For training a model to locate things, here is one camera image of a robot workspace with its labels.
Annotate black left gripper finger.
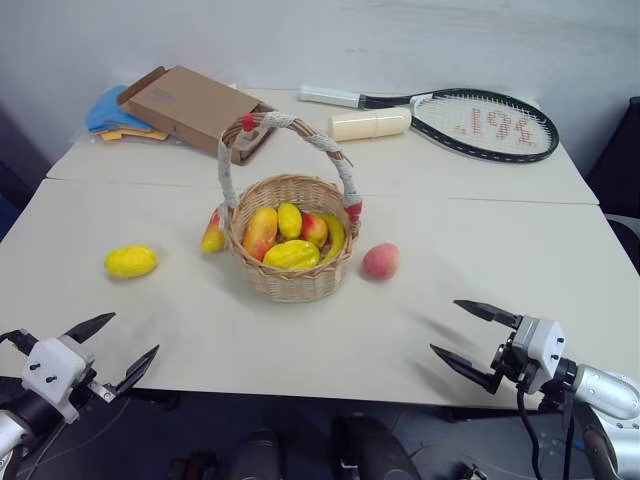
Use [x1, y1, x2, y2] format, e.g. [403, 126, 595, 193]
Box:
[61, 312, 117, 345]
[115, 344, 161, 395]

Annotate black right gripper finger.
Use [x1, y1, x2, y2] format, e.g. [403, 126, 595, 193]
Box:
[452, 299, 522, 330]
[429, 343, 502, 396]

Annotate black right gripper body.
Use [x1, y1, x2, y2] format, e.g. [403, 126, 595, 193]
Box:
[491, 327, 540, 396]

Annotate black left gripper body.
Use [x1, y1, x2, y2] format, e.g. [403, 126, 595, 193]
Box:
[74, 367, 127, 404]

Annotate yellow bell pepper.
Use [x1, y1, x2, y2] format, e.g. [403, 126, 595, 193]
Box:
[262, 239, 322, 272]

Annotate large yellow lemon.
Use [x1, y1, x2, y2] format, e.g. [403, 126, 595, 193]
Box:
[103, 243, 159, 280]

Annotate pink peach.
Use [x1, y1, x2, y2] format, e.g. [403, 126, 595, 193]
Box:
[361, 242, 401, 282]

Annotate large dark rounded shape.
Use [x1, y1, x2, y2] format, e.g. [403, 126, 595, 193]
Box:
[331, 414, 422, 480]

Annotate small dark rounded shape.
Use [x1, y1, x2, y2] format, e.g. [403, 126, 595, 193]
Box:
[232, 427, 282, 480]

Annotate small red yellow mango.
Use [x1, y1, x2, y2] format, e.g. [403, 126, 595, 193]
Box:
[200, 208, 228, 255]

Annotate black chair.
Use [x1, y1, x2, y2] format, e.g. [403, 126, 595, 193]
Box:
[585, 96, 640, 277]

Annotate dark furniture piece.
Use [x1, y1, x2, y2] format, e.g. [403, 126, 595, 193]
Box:
[0, 102, 52, 240]

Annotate yellow banana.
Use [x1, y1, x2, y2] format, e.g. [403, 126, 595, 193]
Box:
[318, 213, 348, 252]

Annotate black tennis racket white grip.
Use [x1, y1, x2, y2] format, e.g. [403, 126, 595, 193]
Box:
[298, 84, 560, 165]

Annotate large red yellow mango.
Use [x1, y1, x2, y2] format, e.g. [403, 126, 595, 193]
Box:
[241, 206, 279, 262]

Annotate red yellow apple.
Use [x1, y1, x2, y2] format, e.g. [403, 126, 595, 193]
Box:
[300, 211, 329, 244]

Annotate orange yellow foam pieces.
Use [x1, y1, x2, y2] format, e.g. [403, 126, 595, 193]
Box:
[96, 123, 170, 145]

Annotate blue cloth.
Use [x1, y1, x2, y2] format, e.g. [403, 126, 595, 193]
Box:
[85, 84, 152, 134]

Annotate small yellow lemon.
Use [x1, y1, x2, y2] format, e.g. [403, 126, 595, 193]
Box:
[276, 201, 304, 241]

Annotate cream plastic cylinder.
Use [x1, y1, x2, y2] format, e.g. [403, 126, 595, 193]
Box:
[327, 106, 413, 143]

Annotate brown cardboard box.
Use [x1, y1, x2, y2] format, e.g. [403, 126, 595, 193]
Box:
[116, 65, 279, 168]

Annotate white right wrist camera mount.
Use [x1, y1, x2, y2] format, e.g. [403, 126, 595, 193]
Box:
[509, 315, 567, 392]

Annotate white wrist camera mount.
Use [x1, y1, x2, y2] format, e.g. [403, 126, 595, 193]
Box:
[509, 315, 567, 392]
[21, 337, 96, 424]

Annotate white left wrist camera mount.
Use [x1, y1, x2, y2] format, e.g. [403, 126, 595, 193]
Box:
[21, 337, 96, 424]

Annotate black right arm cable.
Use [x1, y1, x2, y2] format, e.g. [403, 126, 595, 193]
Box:
[514, 387, 576, 480]

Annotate wicker basket with handle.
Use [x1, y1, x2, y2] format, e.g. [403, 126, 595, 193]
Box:
[216, 111, 365, 304]

